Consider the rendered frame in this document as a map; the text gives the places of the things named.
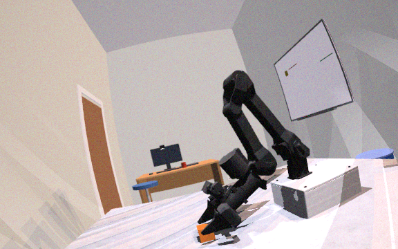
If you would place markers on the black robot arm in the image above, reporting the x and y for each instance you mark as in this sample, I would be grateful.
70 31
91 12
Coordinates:
239 89

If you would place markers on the orange block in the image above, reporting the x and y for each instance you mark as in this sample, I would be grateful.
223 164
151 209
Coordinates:
207 237

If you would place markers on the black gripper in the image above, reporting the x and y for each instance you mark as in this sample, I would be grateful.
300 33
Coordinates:
223 215

